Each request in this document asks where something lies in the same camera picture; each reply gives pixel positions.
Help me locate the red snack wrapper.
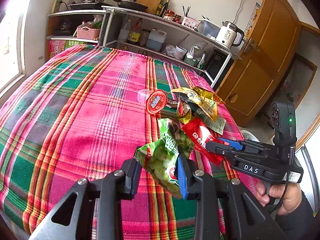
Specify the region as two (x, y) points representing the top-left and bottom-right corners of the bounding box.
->
(182, 118), (224, 166)

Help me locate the green snack wrapper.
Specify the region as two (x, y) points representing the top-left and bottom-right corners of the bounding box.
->
(135, 118), (194, 199)

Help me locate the yellow gold snack bag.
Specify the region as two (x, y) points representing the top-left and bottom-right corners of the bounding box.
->
(171, 87), (226, 135)

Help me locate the clear cup red lid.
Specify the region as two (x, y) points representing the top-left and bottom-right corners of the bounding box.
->
(137, 89), (168, 115)

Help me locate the white trash bin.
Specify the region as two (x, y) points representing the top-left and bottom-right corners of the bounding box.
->
(240, 129), (259, 142)

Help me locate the white kitchen shelf unit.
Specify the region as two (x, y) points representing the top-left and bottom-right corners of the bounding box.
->
(46, 6), (240, 87)

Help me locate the person's right hand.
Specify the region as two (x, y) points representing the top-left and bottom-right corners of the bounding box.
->
(255, 181), (302, 215)

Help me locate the small red yellow wrapper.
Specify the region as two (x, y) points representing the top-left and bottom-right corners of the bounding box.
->
(176, 98), (192, 125)

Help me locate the wooden door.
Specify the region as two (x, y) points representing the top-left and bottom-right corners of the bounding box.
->
(216, 0), (301, 127)

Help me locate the brown chocolate wrapper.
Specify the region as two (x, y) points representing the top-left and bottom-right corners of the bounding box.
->
(166, 98), (178, 109)

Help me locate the plaid pink tablecloth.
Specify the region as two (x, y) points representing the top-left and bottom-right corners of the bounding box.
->
(0, 44), (258, 240)

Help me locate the white electric kettle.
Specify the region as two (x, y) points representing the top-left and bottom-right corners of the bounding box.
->
(215, 21), (245, 49)

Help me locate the clear plastic container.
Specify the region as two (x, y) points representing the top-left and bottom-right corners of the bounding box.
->
(197, 20), (220, 38)

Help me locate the white oil jug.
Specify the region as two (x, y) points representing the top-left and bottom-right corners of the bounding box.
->
(146, 28), (167, 52)

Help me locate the pink utensil holder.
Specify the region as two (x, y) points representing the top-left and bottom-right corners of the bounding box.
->
(181, 16), (200, 31)

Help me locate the soy sauce bottle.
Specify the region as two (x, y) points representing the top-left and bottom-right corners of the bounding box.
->
(127, 18), (142, 44)

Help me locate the pink woven basket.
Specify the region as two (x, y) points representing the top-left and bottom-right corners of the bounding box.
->
(76, 27), (100, 40)

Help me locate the black frying pan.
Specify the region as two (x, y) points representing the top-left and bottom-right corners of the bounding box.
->
(112, 0), (148, 12)

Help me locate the black induction cooker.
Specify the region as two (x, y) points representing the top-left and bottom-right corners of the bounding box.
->
(67, 2), (110, 10)

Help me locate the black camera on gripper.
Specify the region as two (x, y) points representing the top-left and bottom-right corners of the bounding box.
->
(272, 101), (297, 166)

